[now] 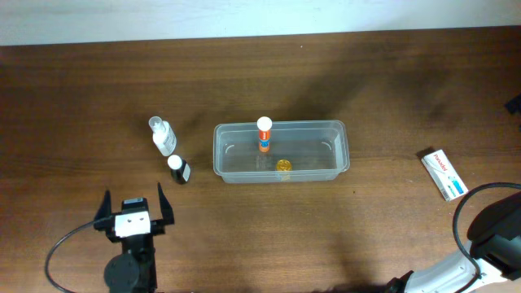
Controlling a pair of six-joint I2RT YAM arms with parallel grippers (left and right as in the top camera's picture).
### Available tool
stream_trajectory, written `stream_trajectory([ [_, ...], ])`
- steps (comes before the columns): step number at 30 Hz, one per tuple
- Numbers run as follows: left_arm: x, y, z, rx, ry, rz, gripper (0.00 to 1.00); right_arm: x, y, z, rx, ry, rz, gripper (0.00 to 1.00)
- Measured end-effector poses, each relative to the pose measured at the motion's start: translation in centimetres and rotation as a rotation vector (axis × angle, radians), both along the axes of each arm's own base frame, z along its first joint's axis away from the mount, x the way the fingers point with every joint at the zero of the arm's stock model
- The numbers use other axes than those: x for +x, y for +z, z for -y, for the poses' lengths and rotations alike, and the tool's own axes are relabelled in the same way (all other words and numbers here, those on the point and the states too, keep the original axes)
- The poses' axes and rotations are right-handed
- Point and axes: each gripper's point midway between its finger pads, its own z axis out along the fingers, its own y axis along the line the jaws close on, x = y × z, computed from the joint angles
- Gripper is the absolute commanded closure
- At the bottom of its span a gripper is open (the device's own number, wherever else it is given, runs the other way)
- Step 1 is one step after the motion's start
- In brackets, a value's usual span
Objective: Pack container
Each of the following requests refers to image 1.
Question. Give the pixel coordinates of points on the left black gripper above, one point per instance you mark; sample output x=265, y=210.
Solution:
x=158, y=224

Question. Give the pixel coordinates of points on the dark bottle white cap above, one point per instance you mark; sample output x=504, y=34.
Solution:
x=179, y=168

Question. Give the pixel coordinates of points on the white squeeze bottle clear cap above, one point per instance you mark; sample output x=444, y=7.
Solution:
x=163, y=135

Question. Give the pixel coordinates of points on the orange tube white cap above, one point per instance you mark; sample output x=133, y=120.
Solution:
x=264, y=125

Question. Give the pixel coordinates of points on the small gold lid jar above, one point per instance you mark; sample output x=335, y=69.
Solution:
x=283, y=170

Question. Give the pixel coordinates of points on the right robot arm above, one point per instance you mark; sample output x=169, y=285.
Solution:
x=494, y=249

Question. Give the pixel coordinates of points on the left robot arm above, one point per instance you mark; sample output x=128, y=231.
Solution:
x=132, y=271

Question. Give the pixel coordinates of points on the clear plastic container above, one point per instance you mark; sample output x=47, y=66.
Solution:
x=317, y=149

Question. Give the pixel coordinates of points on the white Panadol box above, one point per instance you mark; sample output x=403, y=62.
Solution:
x=444, y=175

